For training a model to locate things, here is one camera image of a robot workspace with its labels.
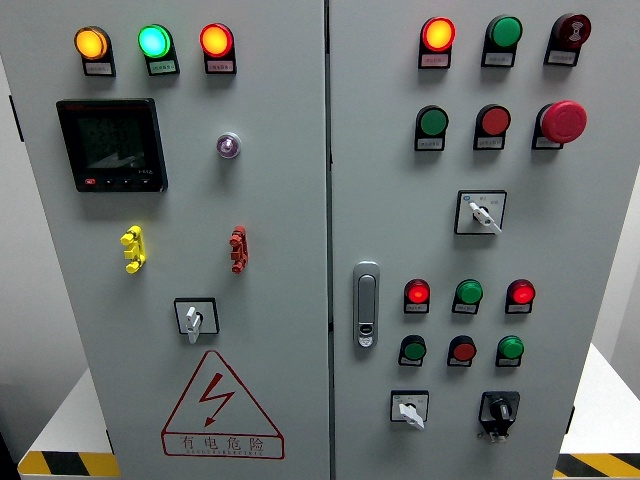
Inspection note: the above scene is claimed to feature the grey door with display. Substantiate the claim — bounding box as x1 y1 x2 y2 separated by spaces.
0 0 332 480

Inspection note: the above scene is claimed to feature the bright green lit lamp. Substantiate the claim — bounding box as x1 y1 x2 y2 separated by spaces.
137 23 174 60

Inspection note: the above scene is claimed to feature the black yellow striped tape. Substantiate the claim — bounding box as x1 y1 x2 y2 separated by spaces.
17 451 121 479
552 452 640 480

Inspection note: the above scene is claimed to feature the grey door with lock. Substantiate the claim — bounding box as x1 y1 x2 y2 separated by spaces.
327 0 640 480

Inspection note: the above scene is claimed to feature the small red lit lamp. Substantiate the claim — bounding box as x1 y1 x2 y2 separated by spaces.
404 278 431 305
506 278 537 305

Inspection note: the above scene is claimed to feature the yellow round lamp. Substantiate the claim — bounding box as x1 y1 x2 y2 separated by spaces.
73 25 110 62

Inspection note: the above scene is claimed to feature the small green lamp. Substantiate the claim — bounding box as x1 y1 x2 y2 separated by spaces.
497 335 526 361
455 278 484 305

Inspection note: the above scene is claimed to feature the large green push button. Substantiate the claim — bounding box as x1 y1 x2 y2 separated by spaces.
416 104 450 138

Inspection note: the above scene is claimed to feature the small yellow handle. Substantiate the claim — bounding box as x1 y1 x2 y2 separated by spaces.
119 224 148 275

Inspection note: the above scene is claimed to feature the small turn switch white handle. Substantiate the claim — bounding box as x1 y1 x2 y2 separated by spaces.
389 389 430 431

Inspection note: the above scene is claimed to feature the large dark green lamp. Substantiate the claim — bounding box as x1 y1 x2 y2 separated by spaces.
485 14 524 50

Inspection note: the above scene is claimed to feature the dark red buzzer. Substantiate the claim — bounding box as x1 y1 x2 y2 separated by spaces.
552 12 593 48

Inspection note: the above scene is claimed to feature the large red stop button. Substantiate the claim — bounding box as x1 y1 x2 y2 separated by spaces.
538 99 589 145

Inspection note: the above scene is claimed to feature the plain turn switch white handle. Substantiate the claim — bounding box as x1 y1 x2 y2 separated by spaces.
173 297 221 345

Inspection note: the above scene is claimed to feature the turn switch black handle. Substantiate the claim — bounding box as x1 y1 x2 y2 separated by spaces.
477 390 521 444

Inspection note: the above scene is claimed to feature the silver door lock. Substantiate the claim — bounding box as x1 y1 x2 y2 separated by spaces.
352 260 381 351

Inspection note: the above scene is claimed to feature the black display meter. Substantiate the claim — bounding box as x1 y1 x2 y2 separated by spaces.
55 97 169 194

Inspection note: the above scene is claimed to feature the small red handle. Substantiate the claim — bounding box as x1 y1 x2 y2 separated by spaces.
229 225 250 275

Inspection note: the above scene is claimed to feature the large turn switch white handle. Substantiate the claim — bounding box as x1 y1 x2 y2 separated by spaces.
453 189 508 237

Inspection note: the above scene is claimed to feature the small white lamp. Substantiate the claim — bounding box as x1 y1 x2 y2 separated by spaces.
215 131 242 160

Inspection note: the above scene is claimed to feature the small red push button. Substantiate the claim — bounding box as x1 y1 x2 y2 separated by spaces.
449 335 478 363

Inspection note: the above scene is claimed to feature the small green push button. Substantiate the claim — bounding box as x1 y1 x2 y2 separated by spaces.
400 334 428 362

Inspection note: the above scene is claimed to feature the red warning triangle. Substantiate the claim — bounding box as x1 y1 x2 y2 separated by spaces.
160 349 286 461

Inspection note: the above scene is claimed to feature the large red push button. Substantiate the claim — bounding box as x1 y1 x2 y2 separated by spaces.
475 103 512 138

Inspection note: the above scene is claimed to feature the large red lit lamp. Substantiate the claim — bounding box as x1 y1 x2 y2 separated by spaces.
198 22 235 59
420 16 457 53

